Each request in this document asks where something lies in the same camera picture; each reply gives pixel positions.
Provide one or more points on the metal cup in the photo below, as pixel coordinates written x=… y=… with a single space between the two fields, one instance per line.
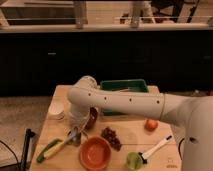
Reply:
x=76 y=139

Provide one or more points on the brown pot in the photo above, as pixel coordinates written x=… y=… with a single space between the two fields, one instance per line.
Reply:
x=92 y=118

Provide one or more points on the white towel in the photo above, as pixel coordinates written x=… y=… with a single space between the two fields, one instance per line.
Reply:
x=56 y=110

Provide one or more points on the dark grape bunch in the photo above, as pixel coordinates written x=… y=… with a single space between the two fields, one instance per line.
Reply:
x=111 y=137

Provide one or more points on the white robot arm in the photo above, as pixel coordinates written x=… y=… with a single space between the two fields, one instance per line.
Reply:
x=194 y=114

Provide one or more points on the green plastic bin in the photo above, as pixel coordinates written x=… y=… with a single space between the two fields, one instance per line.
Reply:
x=130 y=85

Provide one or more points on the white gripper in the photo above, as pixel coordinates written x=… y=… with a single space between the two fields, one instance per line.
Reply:
x=79 y=116

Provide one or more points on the green white dish brush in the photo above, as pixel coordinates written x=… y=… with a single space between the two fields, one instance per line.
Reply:
x=135 y=160

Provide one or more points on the orange tomato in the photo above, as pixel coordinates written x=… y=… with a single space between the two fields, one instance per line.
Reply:
x=151 y=125

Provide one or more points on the black stand with cable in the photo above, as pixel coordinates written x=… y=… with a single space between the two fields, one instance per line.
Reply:
x=21 y=164

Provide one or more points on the green yellow corn toy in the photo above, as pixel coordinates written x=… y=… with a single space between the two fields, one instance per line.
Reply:
x=49 y=150

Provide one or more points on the orange bowl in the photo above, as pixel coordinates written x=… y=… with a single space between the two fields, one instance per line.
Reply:
x=95 y=154

